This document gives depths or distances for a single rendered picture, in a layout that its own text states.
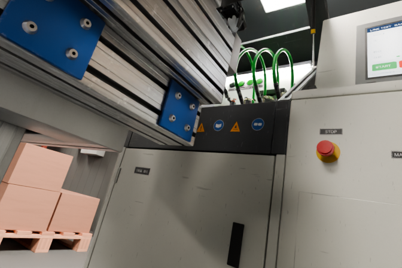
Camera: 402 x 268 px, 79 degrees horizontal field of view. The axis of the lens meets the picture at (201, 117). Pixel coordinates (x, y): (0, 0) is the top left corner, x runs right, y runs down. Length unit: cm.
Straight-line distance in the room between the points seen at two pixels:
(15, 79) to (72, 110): 8
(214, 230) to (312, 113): 41
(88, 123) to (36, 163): 209
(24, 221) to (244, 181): 213
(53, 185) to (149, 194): 176
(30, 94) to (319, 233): 59
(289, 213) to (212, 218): 22
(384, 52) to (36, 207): 255
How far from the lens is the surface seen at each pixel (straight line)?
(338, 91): 72
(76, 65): 32
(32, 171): 251
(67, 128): 42
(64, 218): 275
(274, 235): 67
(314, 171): 66
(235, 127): 77
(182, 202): 81
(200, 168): 79
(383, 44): 115
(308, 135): 68
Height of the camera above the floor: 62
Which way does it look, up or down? 20 degrees up
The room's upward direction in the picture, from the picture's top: 12 degrees clockwise
